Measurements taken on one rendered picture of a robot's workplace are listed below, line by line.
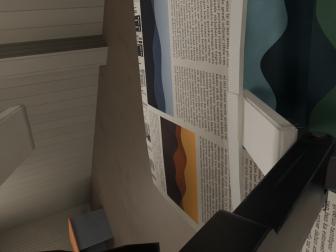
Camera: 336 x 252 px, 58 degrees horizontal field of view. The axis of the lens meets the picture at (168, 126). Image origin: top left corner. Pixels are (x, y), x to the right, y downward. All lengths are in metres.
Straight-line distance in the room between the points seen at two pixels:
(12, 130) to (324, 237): 0.18
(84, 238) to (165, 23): 6.41
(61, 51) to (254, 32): 3.67
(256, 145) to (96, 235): 6.50
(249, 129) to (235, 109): 0.02
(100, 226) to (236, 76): 6.55
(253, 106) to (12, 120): 0.13
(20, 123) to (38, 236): 8.18
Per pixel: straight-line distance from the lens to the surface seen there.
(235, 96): 0.17
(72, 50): 3.85
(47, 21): 3.84
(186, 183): 0.29
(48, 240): 8.30
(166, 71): 0.28
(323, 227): 0.19
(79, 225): 6.69
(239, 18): 0.17
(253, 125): 0.16
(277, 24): 0.17
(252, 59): 0.19
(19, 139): 0.19
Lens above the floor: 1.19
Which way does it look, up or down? 26 degrees down
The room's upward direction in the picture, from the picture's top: 104 degrees counter-clockwise
